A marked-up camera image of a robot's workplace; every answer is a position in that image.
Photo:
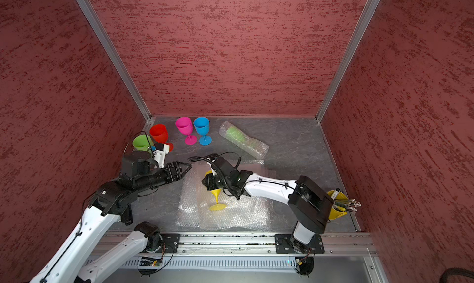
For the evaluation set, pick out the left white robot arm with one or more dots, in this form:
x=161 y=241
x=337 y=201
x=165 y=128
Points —
x=112 y=203

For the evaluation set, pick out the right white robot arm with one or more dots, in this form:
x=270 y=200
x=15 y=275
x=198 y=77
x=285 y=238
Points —
x=307 y=201

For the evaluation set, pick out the yellow glass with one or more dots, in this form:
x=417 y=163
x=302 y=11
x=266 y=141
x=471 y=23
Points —
x=215 y=196

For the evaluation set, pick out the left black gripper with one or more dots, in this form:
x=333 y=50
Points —
x=176 y=169

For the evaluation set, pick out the light green glass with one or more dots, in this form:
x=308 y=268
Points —
x=250 y=145

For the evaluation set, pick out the aluminium front rail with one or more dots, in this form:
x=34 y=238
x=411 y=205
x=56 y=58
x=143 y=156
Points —
x=261 y=244

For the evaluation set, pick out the red wine glass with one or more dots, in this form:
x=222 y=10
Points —
x=160 y=134

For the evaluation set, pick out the pink glass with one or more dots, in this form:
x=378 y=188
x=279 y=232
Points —
x=185 y=126

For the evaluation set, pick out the white perforated cable duct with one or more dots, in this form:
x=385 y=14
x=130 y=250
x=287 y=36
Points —
x=266 y=264

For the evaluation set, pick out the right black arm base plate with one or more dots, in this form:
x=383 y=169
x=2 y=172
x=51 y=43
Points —
x=286 y=243

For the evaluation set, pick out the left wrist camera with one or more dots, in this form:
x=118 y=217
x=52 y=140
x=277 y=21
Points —
x=159 y=152

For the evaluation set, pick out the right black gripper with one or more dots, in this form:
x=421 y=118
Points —
x=208 y=180

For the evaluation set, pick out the yellow cup with pens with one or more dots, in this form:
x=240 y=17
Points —
x=342 y=205

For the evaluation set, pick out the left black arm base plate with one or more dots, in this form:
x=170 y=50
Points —
x=168 y=243

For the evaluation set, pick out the blue glass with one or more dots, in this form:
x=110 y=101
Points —
x=202 y=127

